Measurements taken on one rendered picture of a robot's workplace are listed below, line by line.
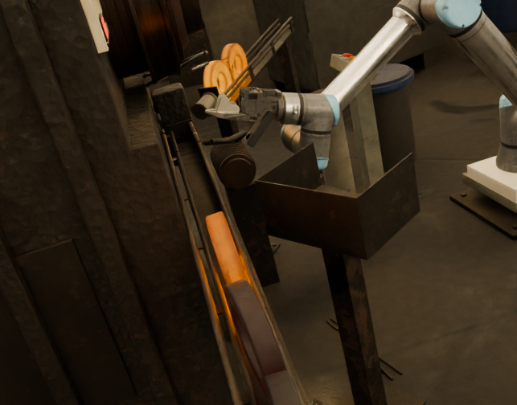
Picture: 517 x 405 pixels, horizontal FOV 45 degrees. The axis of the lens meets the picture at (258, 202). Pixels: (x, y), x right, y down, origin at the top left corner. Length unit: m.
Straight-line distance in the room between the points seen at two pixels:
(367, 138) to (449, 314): 0.89
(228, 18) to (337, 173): 2.04
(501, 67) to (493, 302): 0.71
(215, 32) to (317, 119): 2.65
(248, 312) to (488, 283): 1.35
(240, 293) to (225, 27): 3.54
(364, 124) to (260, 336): 1.78
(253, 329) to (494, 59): 1.36
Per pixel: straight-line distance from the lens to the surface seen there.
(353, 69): 1.95
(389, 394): 1.76
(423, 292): 2.10
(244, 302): 0.88
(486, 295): 2.08
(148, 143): 1.23
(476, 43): 1.97
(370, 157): 2.61
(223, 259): 1.01
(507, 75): 2.06
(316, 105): 1.76
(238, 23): 4.33
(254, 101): 1.72
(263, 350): 0.86
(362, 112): 2.54
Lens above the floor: 1.24
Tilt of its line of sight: 26 degrees down
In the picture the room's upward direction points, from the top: 14 degrees counter-clockwise
